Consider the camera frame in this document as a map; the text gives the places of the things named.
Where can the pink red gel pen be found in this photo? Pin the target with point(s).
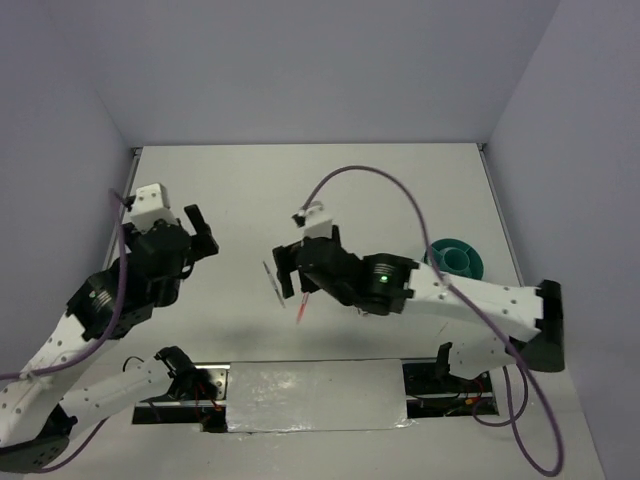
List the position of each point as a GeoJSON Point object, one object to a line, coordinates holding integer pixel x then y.
{"type": "Point", "coordinates": [302, 307]}

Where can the teal round divided organizer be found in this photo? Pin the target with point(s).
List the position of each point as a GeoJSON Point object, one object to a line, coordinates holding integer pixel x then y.
{"type": "Point", "coordinates": [457, 257]}

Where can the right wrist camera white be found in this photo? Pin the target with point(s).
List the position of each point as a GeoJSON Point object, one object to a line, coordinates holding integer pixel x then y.
{"type": "Point", "coordinates": [314, 221]}

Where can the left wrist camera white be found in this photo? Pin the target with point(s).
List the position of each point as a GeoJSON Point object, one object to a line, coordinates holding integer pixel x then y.
{"type": "Point", "coordinates": [151, 208]}

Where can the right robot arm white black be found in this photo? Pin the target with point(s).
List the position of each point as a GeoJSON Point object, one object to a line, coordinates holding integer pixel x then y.
{"type": "Point", "coordinates": [528, 321]}

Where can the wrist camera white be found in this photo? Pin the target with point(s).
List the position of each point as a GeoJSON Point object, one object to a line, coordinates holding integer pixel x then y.
{"type": "Point", "coordinates": [314, 221]}
{"type": "Point", "coordinates": [151, 208]}

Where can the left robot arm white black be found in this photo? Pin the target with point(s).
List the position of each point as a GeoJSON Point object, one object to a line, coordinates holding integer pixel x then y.
{"type": "Point", "coordinates": [43, 410]}

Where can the silver foil covered panel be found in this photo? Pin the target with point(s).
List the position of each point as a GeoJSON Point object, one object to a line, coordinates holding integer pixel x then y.
{"type": "Point", "coordinates": [325, 396]}

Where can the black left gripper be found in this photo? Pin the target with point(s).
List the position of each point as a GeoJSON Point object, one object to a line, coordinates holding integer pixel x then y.
{"type": "Point", "coordinates": [205, 243]}

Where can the aluminium table edge rail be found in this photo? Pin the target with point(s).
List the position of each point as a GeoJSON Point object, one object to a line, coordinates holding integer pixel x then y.
{"type": "Point", "coordinates": [481, 147]}

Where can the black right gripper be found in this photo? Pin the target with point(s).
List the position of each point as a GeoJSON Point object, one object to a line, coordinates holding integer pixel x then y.
{"type": "Point", "coordinates": [283, 259]}

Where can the blue ballpoint pen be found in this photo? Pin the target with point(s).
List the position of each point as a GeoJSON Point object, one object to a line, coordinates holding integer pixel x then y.
{"type": "Point", "coordinates": [274, 284]}

